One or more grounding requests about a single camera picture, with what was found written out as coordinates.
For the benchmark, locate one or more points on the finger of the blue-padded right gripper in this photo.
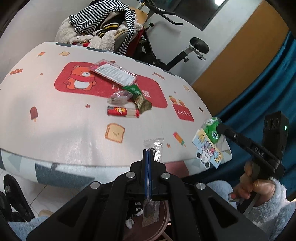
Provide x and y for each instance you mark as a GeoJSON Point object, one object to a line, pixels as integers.
{"type": "Point", "coordinates": [223, 129]}

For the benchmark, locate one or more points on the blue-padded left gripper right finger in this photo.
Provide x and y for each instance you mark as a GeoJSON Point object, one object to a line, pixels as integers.
{"type": "Point", "coordinates": [199, 213]}

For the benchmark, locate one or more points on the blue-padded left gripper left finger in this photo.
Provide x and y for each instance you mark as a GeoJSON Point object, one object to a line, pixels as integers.
{"type": "Point", "coordinates": [99, 211]}

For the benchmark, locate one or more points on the green frog toy package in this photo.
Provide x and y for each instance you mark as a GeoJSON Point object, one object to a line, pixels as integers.
{"type": "Point", "coordinates": [212, 147]}

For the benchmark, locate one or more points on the clear plastic sachet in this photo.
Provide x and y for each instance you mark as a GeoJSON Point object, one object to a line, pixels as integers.
{"type": "Point", "coordinates": [153, 149]}

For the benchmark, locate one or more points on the brown round trash bin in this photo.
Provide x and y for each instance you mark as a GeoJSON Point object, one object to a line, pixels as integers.
{"type": "Point", "coordinates": [149, 228]}

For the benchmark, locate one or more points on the person's right hand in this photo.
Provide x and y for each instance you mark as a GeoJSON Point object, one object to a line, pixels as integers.
{"type": "Point", "coordinates": [264, 188]}

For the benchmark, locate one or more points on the light blue fleece sleeve right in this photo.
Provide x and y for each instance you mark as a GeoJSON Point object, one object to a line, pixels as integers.
{"type": "Point", "coordinates": [272, 216]}

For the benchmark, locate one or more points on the light blue fleece sleeve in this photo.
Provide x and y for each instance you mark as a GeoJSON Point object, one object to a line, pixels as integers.
{"type": "Point", "coordinates": [272, 216]}
{"type": "Point", "coordinates": [22, 229]}

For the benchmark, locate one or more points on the blue curtain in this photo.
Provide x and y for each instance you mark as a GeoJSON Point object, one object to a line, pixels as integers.
{"type": "Point", "coordinates": [273, 90]}

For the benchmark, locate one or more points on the orange wooden door panel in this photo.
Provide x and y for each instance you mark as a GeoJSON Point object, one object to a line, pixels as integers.
{"type": "Point", "coordinates": [243, 59]}

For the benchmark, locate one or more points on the light blue fleece sleeve left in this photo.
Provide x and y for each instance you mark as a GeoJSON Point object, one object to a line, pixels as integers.
{"type": "Point", "coordinates": [22, 229]}

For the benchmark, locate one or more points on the green gold snack wrapper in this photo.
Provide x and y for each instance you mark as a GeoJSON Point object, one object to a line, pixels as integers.
{"type": "Point", "coordinates": [141, 102]}

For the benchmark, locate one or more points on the patterned foam play mat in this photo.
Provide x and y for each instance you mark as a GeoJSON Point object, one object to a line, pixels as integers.
{"type": "Point", "coordinates": [55, 128]}

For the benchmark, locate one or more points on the red white snack tube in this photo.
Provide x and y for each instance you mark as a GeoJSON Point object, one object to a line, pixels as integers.
{"type": "Point", "coordinates": [124, 112]}

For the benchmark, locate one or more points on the clear crumpled plastic wrapper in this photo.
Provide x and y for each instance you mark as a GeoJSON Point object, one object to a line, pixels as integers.
{"type": "Point", "coordinates": [120, 97]}

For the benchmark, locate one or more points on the dark window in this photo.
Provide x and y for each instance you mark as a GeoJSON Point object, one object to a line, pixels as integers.
{"type": "Point", "coordinates": [197, 12]}

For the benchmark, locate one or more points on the white fleece garment pile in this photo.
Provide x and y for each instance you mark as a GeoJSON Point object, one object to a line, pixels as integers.
{"type": "Point", "coordinates": [109, 35]}

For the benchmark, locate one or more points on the black tracking camera box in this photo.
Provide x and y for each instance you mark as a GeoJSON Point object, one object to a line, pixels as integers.
{"type": "Point", "coordinates": [275, 133]}

